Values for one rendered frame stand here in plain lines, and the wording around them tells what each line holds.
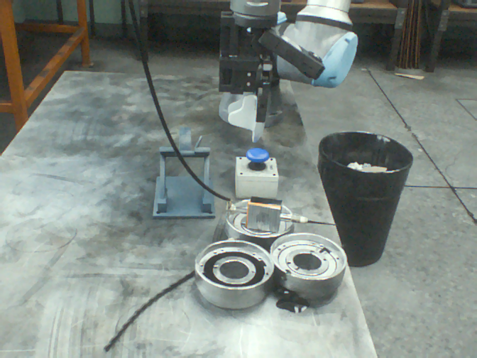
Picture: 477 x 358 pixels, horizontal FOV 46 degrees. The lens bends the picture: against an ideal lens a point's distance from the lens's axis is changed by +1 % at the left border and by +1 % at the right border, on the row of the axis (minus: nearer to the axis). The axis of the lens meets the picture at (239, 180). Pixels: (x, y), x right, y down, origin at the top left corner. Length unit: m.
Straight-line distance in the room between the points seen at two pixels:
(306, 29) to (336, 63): 0.09
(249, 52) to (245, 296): 0.38
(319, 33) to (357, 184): 0.90
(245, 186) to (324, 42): 0.35
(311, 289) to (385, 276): 1.43
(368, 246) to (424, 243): 0.35
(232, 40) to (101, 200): 0.34
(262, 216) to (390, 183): 1.19
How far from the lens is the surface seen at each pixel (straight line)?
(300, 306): 0.75
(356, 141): 2.22
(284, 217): 0.82
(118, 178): 1.02
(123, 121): 1.25
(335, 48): 1.13
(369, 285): 2.11
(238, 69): 0.87
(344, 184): 1.96
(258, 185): 0.95
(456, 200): 2.78
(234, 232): 0.82
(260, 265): 0.77
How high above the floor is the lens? 1.30
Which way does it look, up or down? 29 degrees down
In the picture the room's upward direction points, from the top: 4 degrees clockwise
